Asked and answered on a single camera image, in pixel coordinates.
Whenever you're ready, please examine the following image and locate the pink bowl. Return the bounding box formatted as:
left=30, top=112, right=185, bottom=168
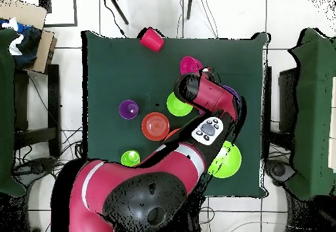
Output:
left=179, top=56, right=203, bottom=76

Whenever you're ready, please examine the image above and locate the large purple bowl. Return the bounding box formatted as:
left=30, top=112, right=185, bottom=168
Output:
left=221, top=84, right=241, bottom=106

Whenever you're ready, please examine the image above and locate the red cup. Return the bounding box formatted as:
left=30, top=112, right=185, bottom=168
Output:
left=139, top=27, right=165, bottom=53

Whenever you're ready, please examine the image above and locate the small orange bowl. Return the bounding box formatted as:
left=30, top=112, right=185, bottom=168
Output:
left=141, top=111, right=171, bottom=141

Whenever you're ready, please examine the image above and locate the small green bowl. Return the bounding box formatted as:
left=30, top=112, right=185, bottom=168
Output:
left=166, top=91, right=194, bottom=117

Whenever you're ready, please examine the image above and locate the large orange-red bowl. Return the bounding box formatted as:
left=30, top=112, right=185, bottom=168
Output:
left=165, top=128, right=181, bottom=140

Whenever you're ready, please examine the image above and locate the purple cup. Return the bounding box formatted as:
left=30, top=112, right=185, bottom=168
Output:
left=118, top=99, right=140, bottom=120

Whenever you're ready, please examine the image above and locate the large green bowl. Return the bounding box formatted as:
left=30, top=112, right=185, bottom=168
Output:
left=207, top=140, right=242, bottom=179

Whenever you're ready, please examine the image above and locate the dark green tablecloth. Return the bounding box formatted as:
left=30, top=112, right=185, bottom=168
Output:
left=81, top=30, right=270, bottom=198

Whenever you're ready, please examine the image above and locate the green cloth covered table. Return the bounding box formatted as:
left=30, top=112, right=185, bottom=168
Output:
left=284, top=28, right=336, bottom=201
left=0, top=28, right=27, bottom=197

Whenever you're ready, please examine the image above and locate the green cup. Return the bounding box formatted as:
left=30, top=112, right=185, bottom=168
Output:
left=120, top=149, right=141, bottom=168

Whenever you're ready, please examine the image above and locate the blue and white cloth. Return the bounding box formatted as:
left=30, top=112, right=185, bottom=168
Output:
left=0, top=17, right=43, bottom=70

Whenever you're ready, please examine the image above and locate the cardboard box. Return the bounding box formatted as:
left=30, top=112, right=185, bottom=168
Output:
left=0, top=0, right=58, bottom=74

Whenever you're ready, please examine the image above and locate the black rectangular frame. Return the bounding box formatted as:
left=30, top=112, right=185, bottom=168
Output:
left=39, top=0, right=78, bottom=28

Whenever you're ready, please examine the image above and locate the black stool frame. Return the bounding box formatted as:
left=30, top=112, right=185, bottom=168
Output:
left=14, top=64, right=62, bottom=158

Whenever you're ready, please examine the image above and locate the tangle of cables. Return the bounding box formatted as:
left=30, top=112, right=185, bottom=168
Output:
left=12, top=126, right=87, bottom=180

